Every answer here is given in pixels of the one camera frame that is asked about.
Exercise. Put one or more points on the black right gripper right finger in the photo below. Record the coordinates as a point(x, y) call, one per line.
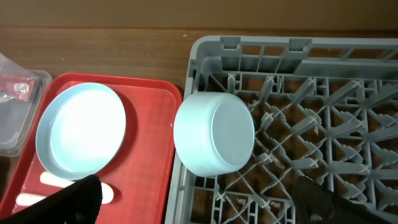
point(314, 204)

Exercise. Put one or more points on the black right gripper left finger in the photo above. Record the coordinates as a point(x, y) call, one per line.
point(78, 203)

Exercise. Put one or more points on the light blue bowl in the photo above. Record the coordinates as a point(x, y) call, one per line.
point(213, 133)

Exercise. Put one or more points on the grey dishwasher rack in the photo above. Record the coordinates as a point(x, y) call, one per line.
point(323, 108)

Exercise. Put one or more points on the clear plastic waste bin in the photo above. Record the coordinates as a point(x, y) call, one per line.
point(17, 116)

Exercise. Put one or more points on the white plastic spoon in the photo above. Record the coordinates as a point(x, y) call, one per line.
point(50, 179)

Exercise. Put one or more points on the pink plastic fork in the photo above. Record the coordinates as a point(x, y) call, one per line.
point(27, 199)

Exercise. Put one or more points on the red serving tray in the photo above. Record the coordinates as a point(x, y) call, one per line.
point(140, 172)

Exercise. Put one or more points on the light blue plate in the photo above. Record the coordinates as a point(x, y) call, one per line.
point(80, 131)

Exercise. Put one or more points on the red snack wrapper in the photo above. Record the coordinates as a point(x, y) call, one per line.
point(18, 88)

